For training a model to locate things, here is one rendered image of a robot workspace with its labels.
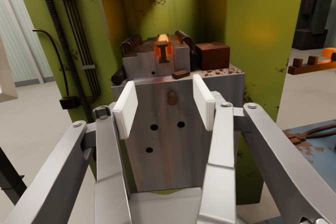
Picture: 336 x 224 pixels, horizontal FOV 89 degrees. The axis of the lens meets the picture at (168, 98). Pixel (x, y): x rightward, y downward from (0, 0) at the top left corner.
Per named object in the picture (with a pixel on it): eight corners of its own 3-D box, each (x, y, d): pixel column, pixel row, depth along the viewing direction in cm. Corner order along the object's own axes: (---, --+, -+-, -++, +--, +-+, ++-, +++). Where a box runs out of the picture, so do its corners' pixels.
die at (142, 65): (190, 72, 53) (189, 43, 49) (126, 78, 53) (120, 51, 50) (178, 49, 91) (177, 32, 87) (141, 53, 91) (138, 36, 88)
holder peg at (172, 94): (178, 105, 46) (177, 96, 45) (168, 106, 46) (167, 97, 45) (176, 99, 50) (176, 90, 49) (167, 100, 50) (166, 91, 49)
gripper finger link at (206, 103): (206, 101, 13) (216, 100, 13) (192, 74, 20) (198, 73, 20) (206, 132, 15) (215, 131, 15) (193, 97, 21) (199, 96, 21)
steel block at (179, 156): (234, 183, 66) (245, 73, 47) (137, 192, 67) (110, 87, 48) (203, 111, 117) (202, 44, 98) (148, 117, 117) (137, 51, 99)
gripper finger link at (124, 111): (128, 139, 15) (119, 140, 15) (138, 103, 21) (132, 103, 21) (120, 109, 14) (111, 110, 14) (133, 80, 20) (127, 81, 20)
